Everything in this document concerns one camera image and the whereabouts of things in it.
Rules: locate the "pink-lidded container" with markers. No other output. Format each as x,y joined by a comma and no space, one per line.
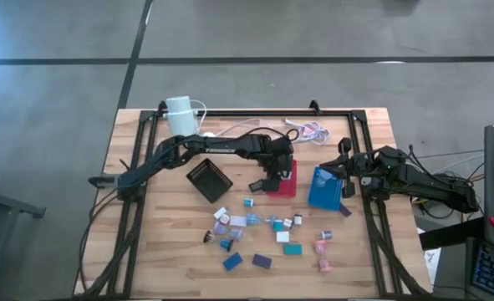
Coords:
320,246

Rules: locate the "dark purple rectangular pad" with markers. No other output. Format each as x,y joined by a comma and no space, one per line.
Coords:
262,261

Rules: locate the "blue rectangular pad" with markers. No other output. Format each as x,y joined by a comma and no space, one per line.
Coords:
232,261

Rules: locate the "blue mesh basket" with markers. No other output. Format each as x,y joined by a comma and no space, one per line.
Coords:
328,200

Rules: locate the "black desk base beam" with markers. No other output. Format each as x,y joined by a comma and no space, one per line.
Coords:
451,235

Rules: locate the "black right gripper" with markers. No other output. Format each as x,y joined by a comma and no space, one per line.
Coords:
365,167

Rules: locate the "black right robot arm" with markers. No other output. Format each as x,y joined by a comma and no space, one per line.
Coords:
439,188

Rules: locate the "teal white wall charger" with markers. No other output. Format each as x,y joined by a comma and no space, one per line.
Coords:
278,226

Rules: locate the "small lavender hourglass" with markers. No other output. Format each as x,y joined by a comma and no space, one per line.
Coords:
326,235

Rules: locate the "black aluminium rig frame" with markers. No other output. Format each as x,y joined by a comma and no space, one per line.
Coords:
238,113

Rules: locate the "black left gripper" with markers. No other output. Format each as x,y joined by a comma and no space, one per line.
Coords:
278,152

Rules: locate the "red mesh basket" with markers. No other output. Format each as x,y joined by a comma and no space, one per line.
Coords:
290,188

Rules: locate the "large white wall charger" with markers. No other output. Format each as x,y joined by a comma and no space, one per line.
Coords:
283,237

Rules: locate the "white paper sheet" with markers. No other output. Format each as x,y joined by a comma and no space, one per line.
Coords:
432,261

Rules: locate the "small black digital clock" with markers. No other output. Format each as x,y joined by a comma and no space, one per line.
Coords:
255,186

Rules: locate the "black mesh tray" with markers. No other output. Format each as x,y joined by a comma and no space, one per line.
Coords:
209,180

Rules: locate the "small white cube charger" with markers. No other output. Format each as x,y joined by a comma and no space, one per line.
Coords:
288,223

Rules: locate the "white cylindrical lamp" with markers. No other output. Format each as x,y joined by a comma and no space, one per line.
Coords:
181,119

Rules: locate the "teal box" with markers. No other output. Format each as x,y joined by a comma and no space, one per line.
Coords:
292,249

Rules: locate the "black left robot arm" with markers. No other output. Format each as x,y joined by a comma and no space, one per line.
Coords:
213,148

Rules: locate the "pink hourglass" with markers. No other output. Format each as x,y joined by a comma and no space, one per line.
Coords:
325,266

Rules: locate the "grey metal furniture frame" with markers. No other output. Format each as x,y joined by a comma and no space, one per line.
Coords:
4,202

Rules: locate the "white flat box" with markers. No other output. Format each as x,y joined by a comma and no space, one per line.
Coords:
238,221

